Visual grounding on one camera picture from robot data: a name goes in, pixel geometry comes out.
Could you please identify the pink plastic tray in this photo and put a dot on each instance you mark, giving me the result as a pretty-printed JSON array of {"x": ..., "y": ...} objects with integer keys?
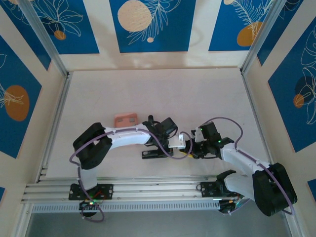
[{"x": 126, "y": 116}]

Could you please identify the black controller board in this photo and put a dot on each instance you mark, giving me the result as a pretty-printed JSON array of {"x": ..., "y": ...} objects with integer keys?
[
  {"x": 89, "y": 206},
  {"x": 228, "y": 207}
]

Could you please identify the aluminium corner post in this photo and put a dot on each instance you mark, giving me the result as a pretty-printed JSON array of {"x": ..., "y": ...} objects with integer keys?
[
  {"x": 44, "y": 37},
  {"x": 261, "y": 37}
]

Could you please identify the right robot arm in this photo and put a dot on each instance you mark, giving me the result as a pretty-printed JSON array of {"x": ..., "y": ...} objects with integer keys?
[{"x": 247, "y": 163}]

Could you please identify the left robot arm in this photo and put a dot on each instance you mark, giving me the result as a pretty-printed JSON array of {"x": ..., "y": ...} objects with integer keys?
[{"x": 123, "y": 137}]

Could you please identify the black stapler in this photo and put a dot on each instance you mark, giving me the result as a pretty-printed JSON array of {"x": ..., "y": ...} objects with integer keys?
[{"x": 153, "y": 155}]

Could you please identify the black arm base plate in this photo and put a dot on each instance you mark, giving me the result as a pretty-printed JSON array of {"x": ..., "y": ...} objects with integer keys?
[
  {"x": 106, "y": 191},
  {"x": 207, "y": 188}
]

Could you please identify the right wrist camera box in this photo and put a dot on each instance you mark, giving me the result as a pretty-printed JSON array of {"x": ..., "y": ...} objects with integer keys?
[{"x": 198, "y": 135}]

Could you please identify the aluminium side rail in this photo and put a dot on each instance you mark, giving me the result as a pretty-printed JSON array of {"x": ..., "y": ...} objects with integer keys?
[
  {"x": 61, "y": 106},
  {"x": 248, "y": 89}
]

